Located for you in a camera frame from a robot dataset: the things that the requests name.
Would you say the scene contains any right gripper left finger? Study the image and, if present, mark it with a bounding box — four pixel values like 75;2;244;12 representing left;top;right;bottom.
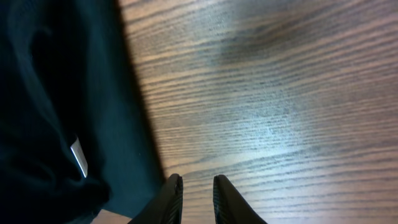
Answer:
128;174;183;224

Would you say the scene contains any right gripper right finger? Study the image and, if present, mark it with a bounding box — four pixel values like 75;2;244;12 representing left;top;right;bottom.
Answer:
213;175;267;224

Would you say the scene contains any black t-shirt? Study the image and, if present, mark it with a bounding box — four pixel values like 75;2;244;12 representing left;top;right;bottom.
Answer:
1;0;163;223

